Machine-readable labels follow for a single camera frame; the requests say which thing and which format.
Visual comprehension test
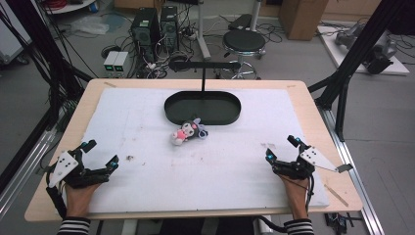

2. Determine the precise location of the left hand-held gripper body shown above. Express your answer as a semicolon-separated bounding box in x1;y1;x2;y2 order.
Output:
47;147;112;190

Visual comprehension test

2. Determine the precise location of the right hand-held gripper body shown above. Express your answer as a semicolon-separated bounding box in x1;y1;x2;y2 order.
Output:
272;146;354;181

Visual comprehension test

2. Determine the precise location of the person's right hand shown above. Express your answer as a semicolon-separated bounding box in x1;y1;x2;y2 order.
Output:
278;173;310;220

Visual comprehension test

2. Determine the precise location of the person's left hand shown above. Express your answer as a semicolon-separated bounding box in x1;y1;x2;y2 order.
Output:
64;182;103;219

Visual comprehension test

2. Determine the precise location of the thin wooden strip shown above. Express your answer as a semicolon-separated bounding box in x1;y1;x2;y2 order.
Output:
323;183;350;208

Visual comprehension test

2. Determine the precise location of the white foam mat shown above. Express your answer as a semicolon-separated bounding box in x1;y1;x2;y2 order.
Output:
66;86;331;215

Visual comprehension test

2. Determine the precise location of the small plush doll toy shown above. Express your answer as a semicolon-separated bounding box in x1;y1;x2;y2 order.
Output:
170;117;209;147

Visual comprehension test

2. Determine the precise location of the black oval tray stand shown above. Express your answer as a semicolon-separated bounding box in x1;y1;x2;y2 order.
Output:
163;60;243;127

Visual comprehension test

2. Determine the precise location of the white power supply unit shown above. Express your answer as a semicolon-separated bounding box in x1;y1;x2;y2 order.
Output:
103;50;120;78
113;51;130;78

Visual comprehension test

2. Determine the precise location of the black round stool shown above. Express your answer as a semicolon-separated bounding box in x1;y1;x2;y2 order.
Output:
222;28;267;80

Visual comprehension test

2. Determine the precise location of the white board with robot parts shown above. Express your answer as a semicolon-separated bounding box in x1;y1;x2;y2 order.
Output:
317;18;411;76

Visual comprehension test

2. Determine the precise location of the clear plastic bag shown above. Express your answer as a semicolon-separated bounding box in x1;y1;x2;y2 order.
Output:
69;15;111;36

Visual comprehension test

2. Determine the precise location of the brown cardboard box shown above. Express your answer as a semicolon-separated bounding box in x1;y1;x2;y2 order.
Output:
278;0;330;42

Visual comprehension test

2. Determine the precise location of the black computer tower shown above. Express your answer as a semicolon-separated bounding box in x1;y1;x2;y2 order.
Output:
130;7;161;64
159;5;180;54

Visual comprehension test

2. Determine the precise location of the grey desk leg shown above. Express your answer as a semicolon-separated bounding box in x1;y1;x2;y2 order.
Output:
195;0;213;61

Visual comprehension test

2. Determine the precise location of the right hand-held gripper cable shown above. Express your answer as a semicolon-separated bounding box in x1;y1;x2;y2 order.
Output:
303;174;316;213

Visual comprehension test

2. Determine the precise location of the aluminium rail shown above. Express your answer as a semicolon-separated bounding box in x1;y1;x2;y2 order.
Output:
318;106;387;235
0;128;58;214

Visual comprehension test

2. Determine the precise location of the black metal frame strut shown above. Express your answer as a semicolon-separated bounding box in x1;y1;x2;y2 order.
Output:
307;0;415;143
0;0;94;131

